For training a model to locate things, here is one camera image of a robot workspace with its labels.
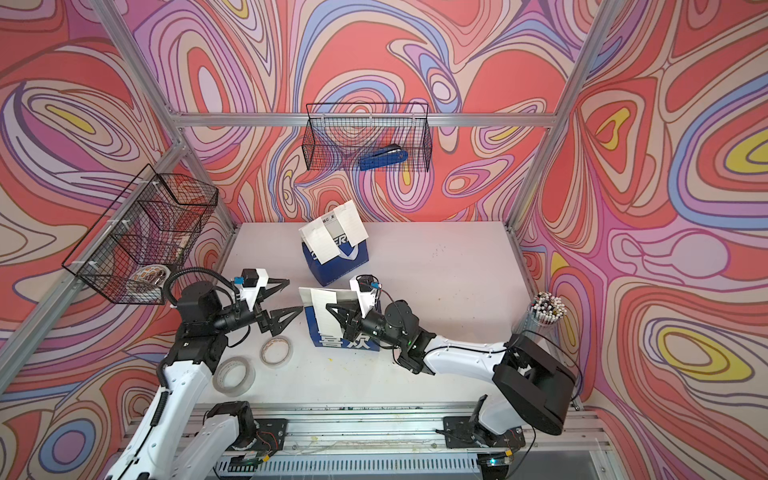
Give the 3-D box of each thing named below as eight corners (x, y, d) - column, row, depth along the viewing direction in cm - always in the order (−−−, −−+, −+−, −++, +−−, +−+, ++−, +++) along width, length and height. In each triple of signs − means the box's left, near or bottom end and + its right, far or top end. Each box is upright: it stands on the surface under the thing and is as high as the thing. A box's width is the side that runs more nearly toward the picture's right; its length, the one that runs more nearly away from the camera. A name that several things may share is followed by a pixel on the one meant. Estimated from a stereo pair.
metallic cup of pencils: (516, 345, 89) (540, 317, 75) (510, 322, 94) (531, 292, 80) (541, 345, 89) (569, 317, 75) (533, 322, 94) (558, 292, 80)
